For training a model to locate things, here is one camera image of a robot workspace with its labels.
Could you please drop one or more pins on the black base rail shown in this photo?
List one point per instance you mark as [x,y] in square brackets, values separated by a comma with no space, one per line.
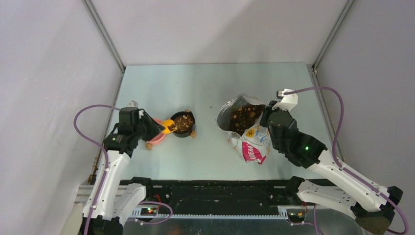
[217,198]

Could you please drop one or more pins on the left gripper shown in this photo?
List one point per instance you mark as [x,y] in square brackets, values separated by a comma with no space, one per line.
[155,128]

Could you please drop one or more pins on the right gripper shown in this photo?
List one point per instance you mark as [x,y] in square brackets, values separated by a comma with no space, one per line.
[267,110]

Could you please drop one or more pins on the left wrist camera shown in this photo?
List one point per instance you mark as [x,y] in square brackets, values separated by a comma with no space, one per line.
[133,105]

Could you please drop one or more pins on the yellow plastic scoop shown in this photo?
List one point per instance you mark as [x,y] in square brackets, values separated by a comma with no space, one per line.
[169,126]

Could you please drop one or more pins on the cat food bag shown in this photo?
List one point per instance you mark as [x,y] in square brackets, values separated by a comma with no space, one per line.
[240,119]

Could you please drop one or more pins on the kibble in black bowl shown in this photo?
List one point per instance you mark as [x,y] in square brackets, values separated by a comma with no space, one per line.
[184,123]

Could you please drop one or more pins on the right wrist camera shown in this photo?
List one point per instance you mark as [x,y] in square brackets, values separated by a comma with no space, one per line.
[288,100]

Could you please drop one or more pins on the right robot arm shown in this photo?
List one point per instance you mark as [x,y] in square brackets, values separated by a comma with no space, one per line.
[371,205]

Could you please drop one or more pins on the black pet bowl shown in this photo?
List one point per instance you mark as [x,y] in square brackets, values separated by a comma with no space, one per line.
[191,133]

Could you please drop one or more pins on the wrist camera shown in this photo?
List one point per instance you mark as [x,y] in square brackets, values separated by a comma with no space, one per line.
[288,100]
[133,105]

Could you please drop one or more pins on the aluminium frame rail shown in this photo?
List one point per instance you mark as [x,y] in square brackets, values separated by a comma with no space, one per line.
[149,209]

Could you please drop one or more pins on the wooden bowl stand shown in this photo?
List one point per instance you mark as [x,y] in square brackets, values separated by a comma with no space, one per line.
[184,126]

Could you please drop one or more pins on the pink cat bowl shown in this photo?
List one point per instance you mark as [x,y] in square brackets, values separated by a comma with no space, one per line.
[157,140]

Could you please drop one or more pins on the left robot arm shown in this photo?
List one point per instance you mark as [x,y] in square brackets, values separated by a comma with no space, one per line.
[112,175]

